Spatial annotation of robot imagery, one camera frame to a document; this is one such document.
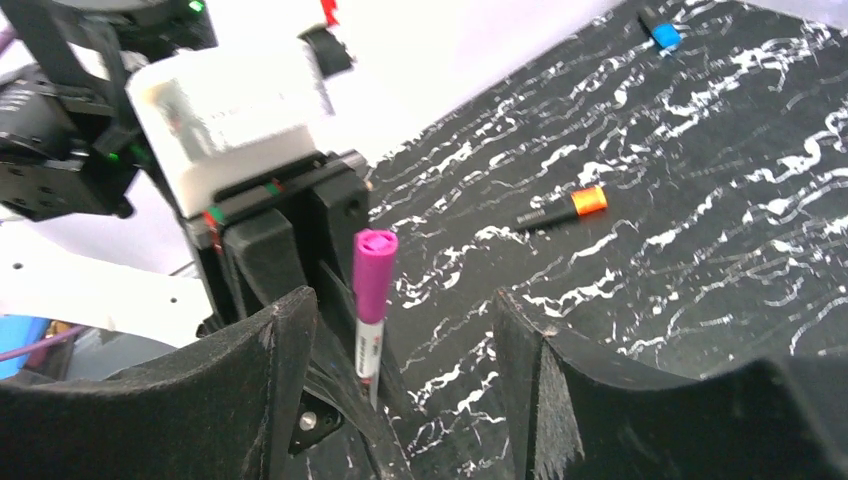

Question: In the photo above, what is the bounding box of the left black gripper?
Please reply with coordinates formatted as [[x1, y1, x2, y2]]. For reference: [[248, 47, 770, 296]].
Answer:
[[185, 151, 414, 479]]

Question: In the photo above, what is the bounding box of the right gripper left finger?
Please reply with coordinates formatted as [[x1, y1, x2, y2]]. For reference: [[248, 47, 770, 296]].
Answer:
[[1, 287, 318, 479]]

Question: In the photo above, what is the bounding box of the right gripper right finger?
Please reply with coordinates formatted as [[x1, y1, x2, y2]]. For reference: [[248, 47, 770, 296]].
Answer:
[[492, 291, 847, 479]]

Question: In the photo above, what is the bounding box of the magenta pen cap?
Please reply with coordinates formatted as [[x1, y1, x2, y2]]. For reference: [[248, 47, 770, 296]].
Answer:
[[353, 229, 399, 324]]

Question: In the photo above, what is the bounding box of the orange black highlighter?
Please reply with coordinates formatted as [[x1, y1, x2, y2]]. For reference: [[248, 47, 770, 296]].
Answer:
[[512, 186, 608, 231]]

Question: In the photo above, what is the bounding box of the white marker pen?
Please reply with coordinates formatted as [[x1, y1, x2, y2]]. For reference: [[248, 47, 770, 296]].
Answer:
[[355, 320, 384, 409]]

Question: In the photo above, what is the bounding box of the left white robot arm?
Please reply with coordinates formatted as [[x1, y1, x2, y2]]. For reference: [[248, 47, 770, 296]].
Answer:
[[1, 1, 411, 479]]

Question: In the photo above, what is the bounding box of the blue capped black marker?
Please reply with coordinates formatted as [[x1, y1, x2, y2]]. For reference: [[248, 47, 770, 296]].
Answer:
[[637, 5, 682, 51]]

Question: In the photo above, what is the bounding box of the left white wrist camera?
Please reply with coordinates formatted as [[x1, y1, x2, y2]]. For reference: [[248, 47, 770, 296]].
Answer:
[[126, 39, 334, 218]]

